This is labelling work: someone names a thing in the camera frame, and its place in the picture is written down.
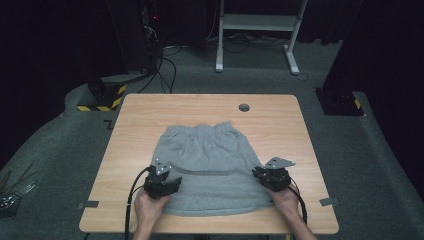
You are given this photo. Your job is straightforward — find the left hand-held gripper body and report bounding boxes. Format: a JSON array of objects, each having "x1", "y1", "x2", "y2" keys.
[{"x1": 142, "y1": 158, "x2": 174, "y2": 201}]

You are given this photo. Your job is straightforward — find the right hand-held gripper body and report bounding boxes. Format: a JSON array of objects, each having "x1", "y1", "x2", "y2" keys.
[{"x1": 260, "y1": 156, "x2": 297, "y2": 193}]

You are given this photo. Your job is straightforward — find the grey cloth shorts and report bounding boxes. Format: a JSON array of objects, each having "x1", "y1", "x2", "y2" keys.
[{"x1": 134, "y1": 121, "x2": 280, "y2": 217}]

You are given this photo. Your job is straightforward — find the person's right hand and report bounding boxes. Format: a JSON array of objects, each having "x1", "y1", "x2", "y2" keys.
[{"x1": 267, "y1": 185, "x2": 301, "y2": 218}]

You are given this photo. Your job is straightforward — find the person's left hand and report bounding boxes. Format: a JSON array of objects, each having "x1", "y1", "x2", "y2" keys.
[{"x1": 133, "y1": 189, "x2": 172, "y2": 228}]

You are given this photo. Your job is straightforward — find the grey tape piece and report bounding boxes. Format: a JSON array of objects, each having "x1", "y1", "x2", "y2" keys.
[
  {"x1": 77, "y1": 200, "x2": 100, "y2": 210},
  {"x1": 318, "y1": 196, "x2": 341, "y2": 207}
]

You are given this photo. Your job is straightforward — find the black yellow striped stand base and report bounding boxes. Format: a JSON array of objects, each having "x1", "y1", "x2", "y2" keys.
[{"x1": 76, "y1": 77, "x2": 129, "y2": 113}]

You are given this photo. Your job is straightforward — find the folded metal tripod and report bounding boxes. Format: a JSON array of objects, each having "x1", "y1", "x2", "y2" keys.
[{"x1": 0, "y1": 161, "x2": 38, "y2": 216}]

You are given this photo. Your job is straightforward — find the dark equipment rack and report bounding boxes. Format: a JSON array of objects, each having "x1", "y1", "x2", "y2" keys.
[{"x1": 107, "y1": 0, "x2": 164, "y2": 76}]

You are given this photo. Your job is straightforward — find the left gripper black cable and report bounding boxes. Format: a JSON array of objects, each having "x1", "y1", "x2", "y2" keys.
[{"x1": 124, "y1": 166, "x2": 152, "y2": 240}]

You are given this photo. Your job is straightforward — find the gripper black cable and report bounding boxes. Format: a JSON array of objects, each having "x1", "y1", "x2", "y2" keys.
[
  {"x1": 287, "y1": 184, "x2": 308, "y2": 225},
  {"x1": 124, "y1": 166, "x2": 152, "y2": 240}
]

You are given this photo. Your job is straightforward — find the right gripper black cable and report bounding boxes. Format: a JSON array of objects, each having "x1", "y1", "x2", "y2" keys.
[{"x1": 287, "y1": 184, "x2": 308, "y2": 225}]

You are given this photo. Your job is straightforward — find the black floor cables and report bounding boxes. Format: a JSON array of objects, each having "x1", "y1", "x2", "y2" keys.
[{"x1": 137, "y1": 44, "x2": 183, "y2": 95}]

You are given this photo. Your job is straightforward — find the white metal desk frame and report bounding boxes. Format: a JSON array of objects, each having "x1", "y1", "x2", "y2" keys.
[{"x1": 215, "y1": 0, "x2": 310, "y2": 76}]

